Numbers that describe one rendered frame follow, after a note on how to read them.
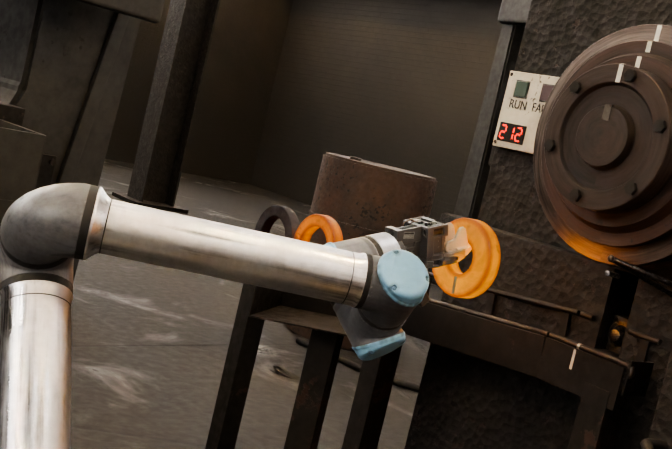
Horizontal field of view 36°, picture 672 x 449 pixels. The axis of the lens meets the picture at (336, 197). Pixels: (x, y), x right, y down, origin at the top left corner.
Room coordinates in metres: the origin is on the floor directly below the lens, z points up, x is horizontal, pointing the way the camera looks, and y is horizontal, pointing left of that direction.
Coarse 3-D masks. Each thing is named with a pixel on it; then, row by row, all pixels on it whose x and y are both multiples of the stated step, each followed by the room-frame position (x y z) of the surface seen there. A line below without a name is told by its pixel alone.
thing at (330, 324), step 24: (264, 288) 2.21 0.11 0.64; (264, 312) 2.22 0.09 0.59; (288, 312) 2.27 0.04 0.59; (312, 312) 2.32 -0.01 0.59; (312, 336) 2.19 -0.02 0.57; (336, 336) 2.18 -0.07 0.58; (312, 360) 2.19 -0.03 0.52; (336, 360) 2.22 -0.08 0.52; (312, 384) 2.18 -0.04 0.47; (312, 408) 2.18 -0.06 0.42; (288, 432) 2.19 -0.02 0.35; (312, 432) 2.18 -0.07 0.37
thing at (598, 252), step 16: (624, 32) 2.05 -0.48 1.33; (640, 32) 2.02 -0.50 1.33; (592, 48) 2.10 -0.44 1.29; (576, 64) 2.13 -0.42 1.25; (560, 80) 2.15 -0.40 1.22; (544, 112) 2.17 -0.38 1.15; (544, 128) 2.16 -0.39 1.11; (544, 192) 2.13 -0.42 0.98; (544, 208) 2.12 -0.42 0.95; (560, 224) 2.08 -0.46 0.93; (576, 240) 2.04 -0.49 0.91; (592, 256) 2.01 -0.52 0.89; (624, 256) 1.95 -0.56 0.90; (640, 256) 1.93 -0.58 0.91; (656, 256) 1.90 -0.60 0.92
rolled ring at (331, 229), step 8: (312, 216) 2.72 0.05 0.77; (320, 216) 2.69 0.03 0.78; (328, 216) 2.70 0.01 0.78; (304, 224) 2.74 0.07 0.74; (312, 224) 2.72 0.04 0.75; (320, 224) 2.69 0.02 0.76; (328, 224) 2.66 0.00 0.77; (336, 224) 2.67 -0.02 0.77; (296, 232) 2.76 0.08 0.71; (304, 232) 2.74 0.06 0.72; (312, 232) 2.75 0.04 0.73; (328, 232) 2.66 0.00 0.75; (336, 232) 2.65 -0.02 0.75; (304, 240) 2.75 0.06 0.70; (328, 240) 2.65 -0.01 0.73; (336, 240) 2.64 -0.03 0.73
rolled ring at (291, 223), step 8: (272, 208) 2.86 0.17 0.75; (280, 208) 2.83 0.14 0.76; (288, 208) 2.84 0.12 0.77; (264, 216) 2.89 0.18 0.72; (272, 216) 2.86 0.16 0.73; (280, 216) 2.83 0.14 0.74; (288, 216) 2.80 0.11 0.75; (296, 216) 2.82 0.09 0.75; (256, 224) 2.91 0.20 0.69; (264, 224) 2.89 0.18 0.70; (272, 224) 2.90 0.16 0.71; (288, 224) 2.79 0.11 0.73; (296, 224) 2.80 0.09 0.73; (264, 232) 2.90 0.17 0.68; (288, 232) 2.78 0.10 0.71
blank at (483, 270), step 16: (464, 224) 2.01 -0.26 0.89; (480, 224) 1.99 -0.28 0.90; (480, 240) 1.97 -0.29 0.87; (496, 240) 1.97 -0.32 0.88; (480, 256) 1.96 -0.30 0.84; (496, 256) 1.96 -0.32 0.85; (448, 272) 2.02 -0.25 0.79; (464, 272) 1.99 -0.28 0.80; (480, 272) 1.96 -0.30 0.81; (496, 272) 1.96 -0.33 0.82; (448, 288) 2.01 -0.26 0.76; (464, 288) 1.98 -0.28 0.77; (480, 288) 1.96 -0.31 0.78
